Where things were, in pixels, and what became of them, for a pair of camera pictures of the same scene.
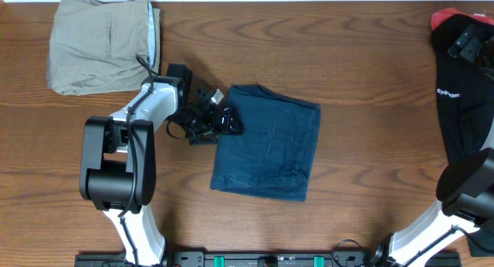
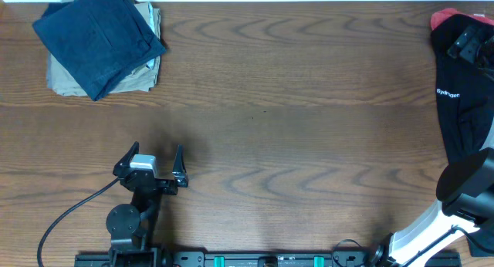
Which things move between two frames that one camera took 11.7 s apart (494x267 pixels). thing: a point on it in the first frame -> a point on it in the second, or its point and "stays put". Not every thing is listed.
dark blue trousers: (275, 153) -> (99, 38)
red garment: (441, 15) stays put
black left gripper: (211, 131) -> (179, 174)
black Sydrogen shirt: (465, 107) stays put
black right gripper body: (479, 45) stays put
